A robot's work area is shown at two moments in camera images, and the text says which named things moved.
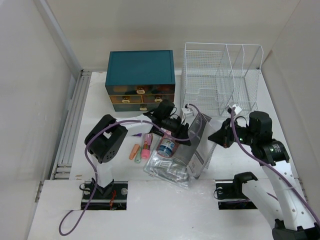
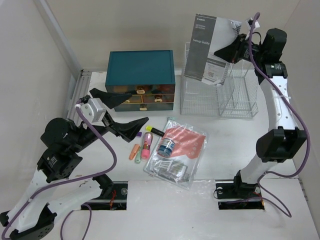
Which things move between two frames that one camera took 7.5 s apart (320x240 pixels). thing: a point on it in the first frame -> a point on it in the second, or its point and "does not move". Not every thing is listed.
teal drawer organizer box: [140, 80] does not move
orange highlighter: [134, 151] does not move
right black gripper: [223, 136] -> [232, 52]
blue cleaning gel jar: [166, 147] does not move
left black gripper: [181, 130] -> [129, 130]
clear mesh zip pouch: [162, 164] does not move
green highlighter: [137, 158] does not move
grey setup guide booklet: [196, 157] -> [209, 34]
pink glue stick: [147, 143] does not move
